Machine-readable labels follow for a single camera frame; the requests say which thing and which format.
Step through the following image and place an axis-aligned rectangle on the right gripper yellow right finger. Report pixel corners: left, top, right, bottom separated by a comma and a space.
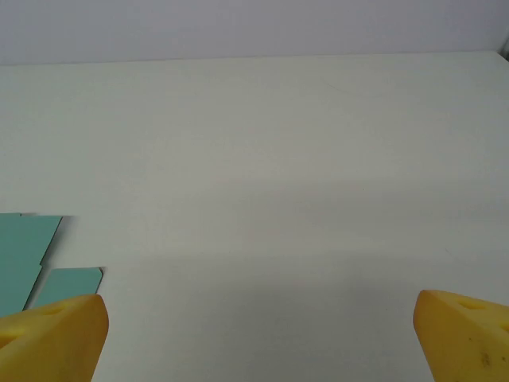
412, 290, 509, 382

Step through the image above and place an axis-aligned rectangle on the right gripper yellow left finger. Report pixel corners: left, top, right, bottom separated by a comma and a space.
0, 294, 109, 382

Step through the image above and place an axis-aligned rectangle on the teal cardboard box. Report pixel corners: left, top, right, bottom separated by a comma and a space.
0, 212, 106, 315

